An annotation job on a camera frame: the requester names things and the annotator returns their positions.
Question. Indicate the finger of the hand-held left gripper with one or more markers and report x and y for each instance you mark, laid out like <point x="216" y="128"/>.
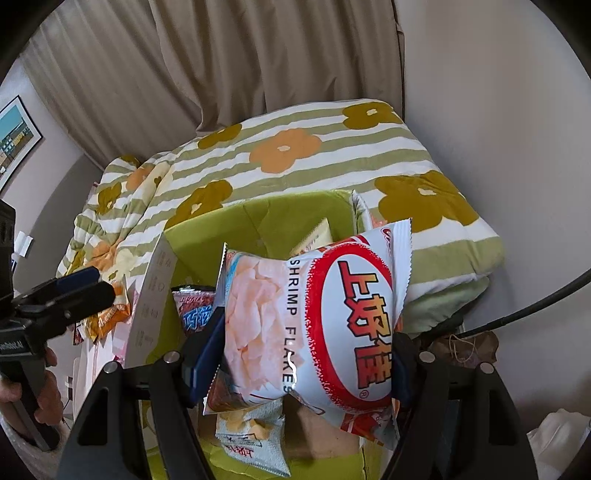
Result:
<point x="78" y="277"/>
<point x="78" y="300"/>

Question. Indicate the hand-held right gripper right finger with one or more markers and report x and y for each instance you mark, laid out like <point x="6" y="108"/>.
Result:
<point x="402" y="378"/>

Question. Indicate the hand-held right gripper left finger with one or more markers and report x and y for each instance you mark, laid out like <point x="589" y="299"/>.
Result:
<point x="207" y="355"/>

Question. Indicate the white red shrimp chips bag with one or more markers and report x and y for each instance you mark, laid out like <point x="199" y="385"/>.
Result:
<point x="323" y="323"/>

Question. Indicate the person's left hand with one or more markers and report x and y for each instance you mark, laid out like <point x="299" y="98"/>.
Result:
<point x="51" y="397"/>

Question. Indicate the orange snack packet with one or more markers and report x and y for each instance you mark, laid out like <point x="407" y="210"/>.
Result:
<point x="108" y="323"/>

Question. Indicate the blue red snack packet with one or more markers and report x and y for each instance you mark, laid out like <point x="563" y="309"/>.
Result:
<point x="194" y="309"/>

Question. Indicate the white printed card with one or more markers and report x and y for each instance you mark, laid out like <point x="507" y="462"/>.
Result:
<point x="152" y="295"/>

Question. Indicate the white green chips packet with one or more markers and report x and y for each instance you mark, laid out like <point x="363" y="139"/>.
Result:
<point x="249" y="429"/>

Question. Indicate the brown paper bag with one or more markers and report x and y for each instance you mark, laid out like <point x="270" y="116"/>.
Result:
<point x="480" y="344"/>

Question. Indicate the brown cardboard piece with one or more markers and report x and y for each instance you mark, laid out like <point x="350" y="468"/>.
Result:
<point x="318" y="434"/>

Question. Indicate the beige snack packet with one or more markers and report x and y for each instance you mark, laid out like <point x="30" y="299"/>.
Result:
<point x="316" y="237"/>

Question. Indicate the white plastic bag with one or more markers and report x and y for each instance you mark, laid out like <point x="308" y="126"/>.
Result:
<point x="563" y="443"/>

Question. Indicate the striped floral blanket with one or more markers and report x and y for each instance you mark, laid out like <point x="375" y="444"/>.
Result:
<point x="300" y="184"/>

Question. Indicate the beige curtain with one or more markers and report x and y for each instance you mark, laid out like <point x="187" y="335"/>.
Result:
<point x="184" y="55"/>

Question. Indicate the white wall socket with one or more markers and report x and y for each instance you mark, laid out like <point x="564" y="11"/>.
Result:
<point x="21" y="243"/>

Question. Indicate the framed wall picture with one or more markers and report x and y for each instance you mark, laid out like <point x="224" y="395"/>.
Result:
<point x="14" y="134"/>

